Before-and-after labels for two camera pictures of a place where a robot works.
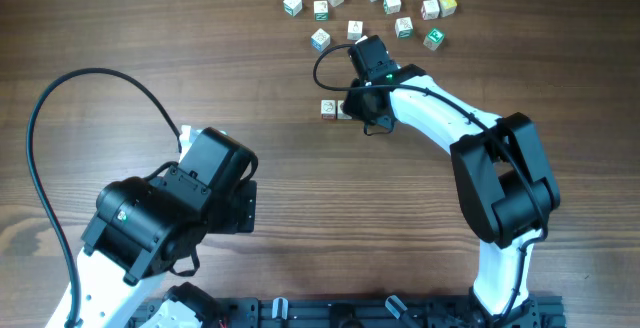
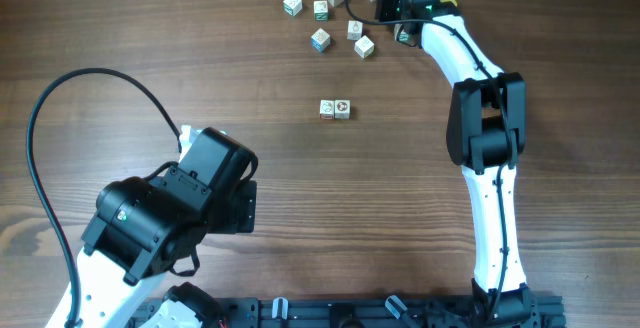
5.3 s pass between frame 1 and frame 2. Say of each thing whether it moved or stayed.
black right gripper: moved
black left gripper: stayed
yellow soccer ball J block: stayed
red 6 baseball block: stayed
